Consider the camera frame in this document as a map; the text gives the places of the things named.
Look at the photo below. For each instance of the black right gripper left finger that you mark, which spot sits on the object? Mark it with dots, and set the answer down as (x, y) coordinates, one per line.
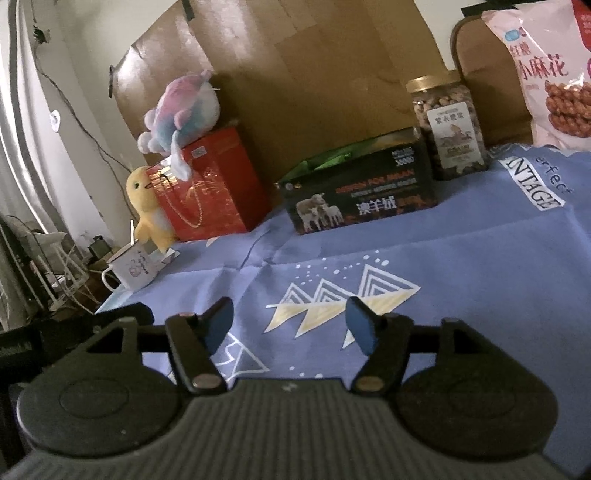
(190, 340)

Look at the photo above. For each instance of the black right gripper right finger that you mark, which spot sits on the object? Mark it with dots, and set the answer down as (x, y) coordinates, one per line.
(389, 341)

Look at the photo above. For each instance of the green snack packet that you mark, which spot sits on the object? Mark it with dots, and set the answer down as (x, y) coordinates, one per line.
(335, 157)

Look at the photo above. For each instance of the white enamel mug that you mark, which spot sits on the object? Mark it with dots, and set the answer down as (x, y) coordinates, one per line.
(133, 267)

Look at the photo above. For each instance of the yellow duck plush toy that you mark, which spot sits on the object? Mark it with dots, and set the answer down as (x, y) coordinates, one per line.
(153, 224)

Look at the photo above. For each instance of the red gift bag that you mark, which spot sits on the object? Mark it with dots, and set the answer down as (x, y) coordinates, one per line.
(224, 194)

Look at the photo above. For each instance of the blue patterned tablecloth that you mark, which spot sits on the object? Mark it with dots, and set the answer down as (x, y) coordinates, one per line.
(506, 250)

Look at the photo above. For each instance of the black sheep print box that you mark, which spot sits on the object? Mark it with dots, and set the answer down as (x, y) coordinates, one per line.
(390, 182)

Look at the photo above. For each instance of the pink blue plush toy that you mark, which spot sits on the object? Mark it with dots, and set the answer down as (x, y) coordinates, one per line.
(186, 111)

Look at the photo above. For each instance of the brown cardboard backdrop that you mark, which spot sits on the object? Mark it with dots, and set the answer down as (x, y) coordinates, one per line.
(300, 77)

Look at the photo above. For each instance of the brown chair back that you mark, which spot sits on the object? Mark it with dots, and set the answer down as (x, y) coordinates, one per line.
(488, 70)

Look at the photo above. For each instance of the pink twisted snack bag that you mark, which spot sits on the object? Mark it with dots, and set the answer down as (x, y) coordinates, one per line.
(549, 42)

